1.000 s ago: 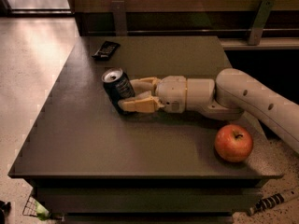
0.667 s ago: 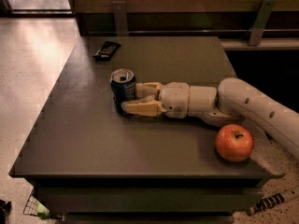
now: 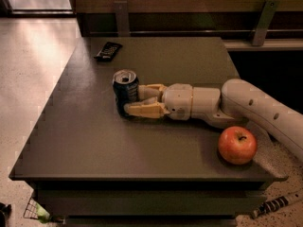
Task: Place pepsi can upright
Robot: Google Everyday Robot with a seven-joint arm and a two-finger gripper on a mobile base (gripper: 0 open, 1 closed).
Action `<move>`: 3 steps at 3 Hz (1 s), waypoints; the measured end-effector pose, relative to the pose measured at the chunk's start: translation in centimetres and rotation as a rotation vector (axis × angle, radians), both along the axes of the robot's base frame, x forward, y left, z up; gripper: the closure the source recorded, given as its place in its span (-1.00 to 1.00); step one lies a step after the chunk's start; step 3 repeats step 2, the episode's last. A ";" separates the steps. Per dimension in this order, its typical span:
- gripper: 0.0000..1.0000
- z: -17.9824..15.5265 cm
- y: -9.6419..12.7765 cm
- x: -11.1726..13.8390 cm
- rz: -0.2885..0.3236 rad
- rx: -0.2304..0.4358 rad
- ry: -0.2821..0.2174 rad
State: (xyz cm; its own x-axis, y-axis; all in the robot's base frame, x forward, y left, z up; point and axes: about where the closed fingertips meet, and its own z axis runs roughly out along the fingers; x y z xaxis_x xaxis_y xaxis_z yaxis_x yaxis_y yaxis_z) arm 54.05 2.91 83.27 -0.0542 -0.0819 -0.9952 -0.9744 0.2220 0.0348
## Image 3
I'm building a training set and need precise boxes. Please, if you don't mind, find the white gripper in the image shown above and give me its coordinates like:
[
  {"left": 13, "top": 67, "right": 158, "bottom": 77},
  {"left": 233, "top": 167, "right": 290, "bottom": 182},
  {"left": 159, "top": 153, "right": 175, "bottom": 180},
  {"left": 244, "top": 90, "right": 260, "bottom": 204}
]
[{"left": 124, "top": 83, "right": 193, "bottom": 120}]

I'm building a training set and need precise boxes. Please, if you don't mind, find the blue pepsi can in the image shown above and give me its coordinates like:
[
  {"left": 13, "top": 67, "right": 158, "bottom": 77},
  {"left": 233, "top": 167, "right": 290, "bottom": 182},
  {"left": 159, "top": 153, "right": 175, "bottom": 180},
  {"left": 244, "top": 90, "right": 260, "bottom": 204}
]
[{"left": 113, "top": 69, "right": 139, "bottom": 117}]

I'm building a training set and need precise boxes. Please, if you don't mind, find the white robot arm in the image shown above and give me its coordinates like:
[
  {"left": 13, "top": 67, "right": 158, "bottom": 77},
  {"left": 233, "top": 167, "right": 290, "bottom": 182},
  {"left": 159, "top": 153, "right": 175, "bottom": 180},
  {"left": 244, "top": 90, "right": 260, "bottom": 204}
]
[{"left": 123, "top": 79, "right": 303, "bottom": 161}]

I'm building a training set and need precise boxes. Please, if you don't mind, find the black candy bar wrapper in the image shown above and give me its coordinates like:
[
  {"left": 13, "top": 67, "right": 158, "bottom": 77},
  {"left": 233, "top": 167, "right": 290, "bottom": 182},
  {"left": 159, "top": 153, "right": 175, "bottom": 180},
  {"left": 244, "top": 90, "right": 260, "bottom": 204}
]
[{"left": 95, "top": 42, "right": 122, "bottom": 62}]

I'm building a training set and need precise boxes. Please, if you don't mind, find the dark grey table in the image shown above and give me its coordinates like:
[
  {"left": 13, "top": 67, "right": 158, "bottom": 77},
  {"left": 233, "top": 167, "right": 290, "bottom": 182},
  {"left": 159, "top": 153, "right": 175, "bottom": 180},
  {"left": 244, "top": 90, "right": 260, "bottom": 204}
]
[{"left": 10, "top": 38, "right": 281, "bottom": 227}]

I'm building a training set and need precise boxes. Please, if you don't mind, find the red apple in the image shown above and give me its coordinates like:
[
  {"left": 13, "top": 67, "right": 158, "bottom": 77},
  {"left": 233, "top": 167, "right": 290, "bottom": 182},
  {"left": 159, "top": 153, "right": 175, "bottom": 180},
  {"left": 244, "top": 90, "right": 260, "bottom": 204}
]
[{"left": 218, "top": 126, "right": 258, "bottom": 166}]

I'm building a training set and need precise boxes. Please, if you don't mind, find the striped black white bat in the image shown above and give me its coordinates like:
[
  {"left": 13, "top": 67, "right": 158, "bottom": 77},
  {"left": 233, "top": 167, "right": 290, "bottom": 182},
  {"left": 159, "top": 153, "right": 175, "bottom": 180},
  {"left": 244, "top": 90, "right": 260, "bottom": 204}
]
[{"left": 251, "top": 189, "right": 303, "bottom": 219}]

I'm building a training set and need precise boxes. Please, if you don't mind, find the left metal bracket post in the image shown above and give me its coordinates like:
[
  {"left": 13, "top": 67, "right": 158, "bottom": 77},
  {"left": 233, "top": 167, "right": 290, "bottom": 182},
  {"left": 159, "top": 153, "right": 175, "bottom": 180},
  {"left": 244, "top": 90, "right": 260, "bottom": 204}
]
[{"left": 114, "top": 0, "right": 130, "bottom": 37}]

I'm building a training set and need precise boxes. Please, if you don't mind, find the metal bracket post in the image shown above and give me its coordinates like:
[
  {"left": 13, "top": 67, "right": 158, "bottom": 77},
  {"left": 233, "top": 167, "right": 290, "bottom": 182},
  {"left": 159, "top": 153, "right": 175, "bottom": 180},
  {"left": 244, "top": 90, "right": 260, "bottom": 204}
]
[
  {"left": 114, "top": 0, "right": 130, "bottom": 37},
  {"left": 251, "top": 0, "right": 280, "bottom": 46}
]

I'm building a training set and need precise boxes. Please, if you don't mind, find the horizontal metal rail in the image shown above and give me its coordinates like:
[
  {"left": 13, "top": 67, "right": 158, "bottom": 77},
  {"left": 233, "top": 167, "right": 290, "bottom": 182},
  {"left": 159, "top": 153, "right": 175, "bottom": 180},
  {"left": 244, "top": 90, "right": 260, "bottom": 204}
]
[{"left": 88, "top": 28, "right": 303, "bottom": 37}]

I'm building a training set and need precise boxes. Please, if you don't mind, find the right metal bracket post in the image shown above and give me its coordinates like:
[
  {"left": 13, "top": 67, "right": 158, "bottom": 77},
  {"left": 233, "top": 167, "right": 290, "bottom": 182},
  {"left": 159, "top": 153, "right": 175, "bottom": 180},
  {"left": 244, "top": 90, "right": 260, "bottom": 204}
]
[{"left": 251, "top": 0, "right": 280, "bottom": 46}]

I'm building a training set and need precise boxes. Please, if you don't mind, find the wire basket with green item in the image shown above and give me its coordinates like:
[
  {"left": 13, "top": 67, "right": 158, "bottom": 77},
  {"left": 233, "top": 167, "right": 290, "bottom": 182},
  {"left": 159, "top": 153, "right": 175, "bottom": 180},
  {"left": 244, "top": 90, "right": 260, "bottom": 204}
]
[{"left": 23, "top": 197, "right": 51, "bottom": 223}]

